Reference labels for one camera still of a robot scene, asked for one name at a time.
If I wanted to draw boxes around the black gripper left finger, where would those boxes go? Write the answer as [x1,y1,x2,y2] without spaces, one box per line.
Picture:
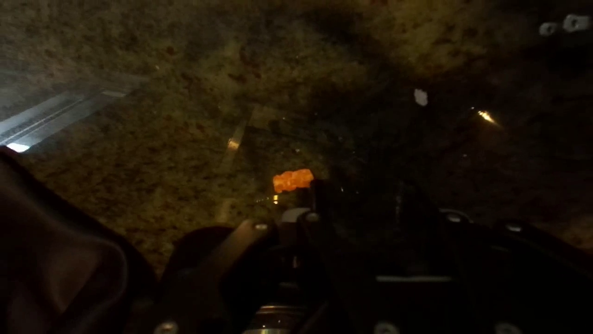
[307,176,366,250]

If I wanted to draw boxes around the white crumb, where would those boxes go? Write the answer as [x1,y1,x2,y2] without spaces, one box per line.
[411,87,431,107]

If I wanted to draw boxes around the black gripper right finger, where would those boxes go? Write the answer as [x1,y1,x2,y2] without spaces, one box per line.
[385,178,448,250]

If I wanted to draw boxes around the small orange object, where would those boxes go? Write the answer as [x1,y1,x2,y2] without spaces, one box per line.
[270,167,316,194]

